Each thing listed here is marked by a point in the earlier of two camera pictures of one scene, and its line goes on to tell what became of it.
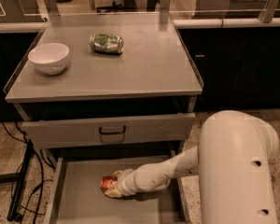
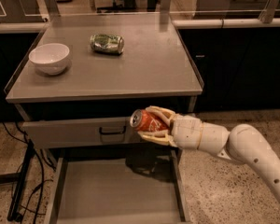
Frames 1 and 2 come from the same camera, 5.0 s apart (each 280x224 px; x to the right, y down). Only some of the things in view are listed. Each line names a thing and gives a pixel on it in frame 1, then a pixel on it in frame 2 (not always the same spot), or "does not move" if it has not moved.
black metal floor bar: (18, 177) does not move
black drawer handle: (111, 133) does not move
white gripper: (125, 181) → (187, 132)
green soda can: (106, 43) does not move
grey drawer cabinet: (105, 96) does not move
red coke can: (108, 182) → (145, 120)
